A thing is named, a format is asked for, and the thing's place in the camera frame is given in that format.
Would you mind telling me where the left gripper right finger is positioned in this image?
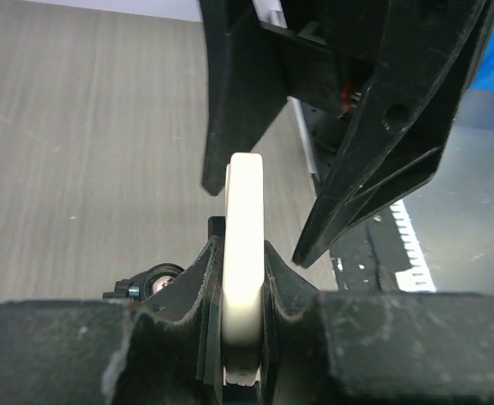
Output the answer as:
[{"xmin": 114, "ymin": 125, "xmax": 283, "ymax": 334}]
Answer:
[{"xmin": 261, "ymin": 245, "xmax": 494, "ymax": 404}]

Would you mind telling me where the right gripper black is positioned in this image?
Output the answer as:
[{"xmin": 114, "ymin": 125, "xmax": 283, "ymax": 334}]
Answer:
[{"xmin": 199, "ymin": 0, "xmax": 494, "ymax": 267}]

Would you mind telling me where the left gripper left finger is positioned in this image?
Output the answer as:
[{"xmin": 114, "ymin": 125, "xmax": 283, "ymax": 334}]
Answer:
[{"xmin": 0, "ymin": 237, "xmax": 223, "ymax": 404}]

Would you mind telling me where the black clamp phone stand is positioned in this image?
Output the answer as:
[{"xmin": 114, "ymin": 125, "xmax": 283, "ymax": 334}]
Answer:
[{"xmin": 102, "ymin": 215, "xmax": 227, "ymax": 301}]

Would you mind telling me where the pink case phone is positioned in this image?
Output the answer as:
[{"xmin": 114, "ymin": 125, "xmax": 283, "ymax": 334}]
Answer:
[{"xmin": 222, "ymin": 153, "xmax": 265, "ymax": 386}]

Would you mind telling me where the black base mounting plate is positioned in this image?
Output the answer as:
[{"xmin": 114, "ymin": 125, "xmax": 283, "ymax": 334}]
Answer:
[{"xmin": 298, "ymin": 102, "xmax": 409, "ymax": 292}]

